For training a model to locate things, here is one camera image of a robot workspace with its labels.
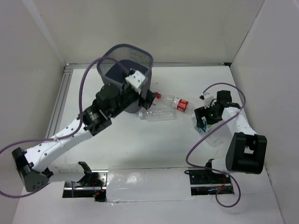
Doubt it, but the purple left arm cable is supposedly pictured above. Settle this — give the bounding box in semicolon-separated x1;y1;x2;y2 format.
0;57;131;198

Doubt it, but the red label red cap bottle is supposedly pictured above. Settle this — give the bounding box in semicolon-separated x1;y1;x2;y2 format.
157;93;195;115

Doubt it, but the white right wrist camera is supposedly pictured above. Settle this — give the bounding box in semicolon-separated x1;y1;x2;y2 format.
199;92;214;108

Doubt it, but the aluminium frame rail back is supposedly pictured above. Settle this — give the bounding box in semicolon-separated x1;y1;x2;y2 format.
65;63;232;70

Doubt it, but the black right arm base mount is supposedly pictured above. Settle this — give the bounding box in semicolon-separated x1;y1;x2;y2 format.
184;169;231;186

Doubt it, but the aluminium frame rail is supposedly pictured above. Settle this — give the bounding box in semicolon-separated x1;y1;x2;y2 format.
65;63;232;70
45;69;73;138

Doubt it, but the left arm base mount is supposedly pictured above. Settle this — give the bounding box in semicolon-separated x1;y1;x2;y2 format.
62;161;108;203

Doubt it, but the aluminium frame rail left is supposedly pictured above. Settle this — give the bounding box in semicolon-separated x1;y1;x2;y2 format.
45;69;73;138

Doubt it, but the green blue label bottle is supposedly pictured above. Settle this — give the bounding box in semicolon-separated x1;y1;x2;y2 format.
191;113;222;147

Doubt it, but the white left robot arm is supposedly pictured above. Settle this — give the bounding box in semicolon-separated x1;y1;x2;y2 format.
12;84;158;192

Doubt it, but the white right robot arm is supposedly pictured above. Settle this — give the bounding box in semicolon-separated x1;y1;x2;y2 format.
192;91;267;183

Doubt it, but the silver reflective tape sheet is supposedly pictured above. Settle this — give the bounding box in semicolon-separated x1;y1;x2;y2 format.
106;168;192;202

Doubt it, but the clear bottle blue-white cap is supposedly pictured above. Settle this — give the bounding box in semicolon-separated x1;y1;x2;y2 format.
138;108;176;121

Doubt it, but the grey mesh waste bin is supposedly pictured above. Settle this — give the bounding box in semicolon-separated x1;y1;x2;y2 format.
96;43;154;114

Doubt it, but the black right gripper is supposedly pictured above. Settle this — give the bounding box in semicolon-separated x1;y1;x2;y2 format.
194;102;223;128

